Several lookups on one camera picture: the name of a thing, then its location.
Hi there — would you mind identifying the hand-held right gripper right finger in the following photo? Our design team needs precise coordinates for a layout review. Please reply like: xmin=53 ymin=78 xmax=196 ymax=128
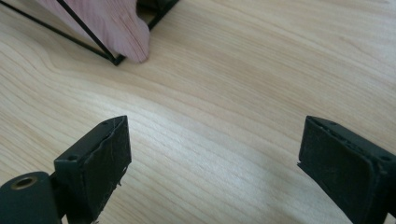
xmin=297 ymin=115 xmax=396 ymax=224

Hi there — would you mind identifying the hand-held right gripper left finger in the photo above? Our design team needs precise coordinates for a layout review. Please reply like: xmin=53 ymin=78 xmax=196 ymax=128
xmin=53 ymin=115 xmax=133 ymax=224

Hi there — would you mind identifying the black wire rack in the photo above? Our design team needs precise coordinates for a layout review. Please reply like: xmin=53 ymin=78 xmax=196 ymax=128
xmin=0 ymin=0 xmax=181 ymax=67

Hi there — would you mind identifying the pink striped cloth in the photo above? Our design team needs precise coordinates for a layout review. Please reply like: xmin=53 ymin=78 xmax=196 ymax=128
xmin=34 ymin=0 xmax=152 ymax=64

